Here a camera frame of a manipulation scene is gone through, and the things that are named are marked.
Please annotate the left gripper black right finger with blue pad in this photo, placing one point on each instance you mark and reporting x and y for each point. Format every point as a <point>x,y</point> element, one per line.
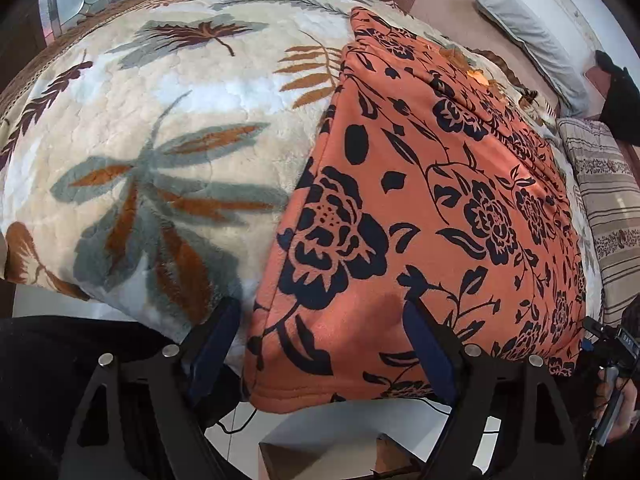
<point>535,438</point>

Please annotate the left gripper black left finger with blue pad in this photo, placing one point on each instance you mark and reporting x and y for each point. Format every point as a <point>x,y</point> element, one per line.
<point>147,419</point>

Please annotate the orange black floral garment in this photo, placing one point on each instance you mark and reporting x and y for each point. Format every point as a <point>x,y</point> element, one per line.
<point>422,185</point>

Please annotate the person's right hand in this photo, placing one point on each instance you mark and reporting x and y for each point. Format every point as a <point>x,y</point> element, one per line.
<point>627,416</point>

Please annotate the striped folded quilt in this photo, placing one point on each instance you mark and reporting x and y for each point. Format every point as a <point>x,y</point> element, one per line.
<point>610,193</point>

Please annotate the black cloth on headboard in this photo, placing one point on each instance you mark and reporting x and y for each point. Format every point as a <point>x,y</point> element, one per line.
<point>621,109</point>

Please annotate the cream leaf pattern blanket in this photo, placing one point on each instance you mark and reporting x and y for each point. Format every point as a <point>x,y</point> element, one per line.
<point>149,155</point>

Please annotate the grey blue pillow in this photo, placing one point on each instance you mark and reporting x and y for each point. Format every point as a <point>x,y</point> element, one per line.
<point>534,38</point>

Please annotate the pink brown bed sheet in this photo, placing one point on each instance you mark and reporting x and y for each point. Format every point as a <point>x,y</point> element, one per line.
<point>581,27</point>

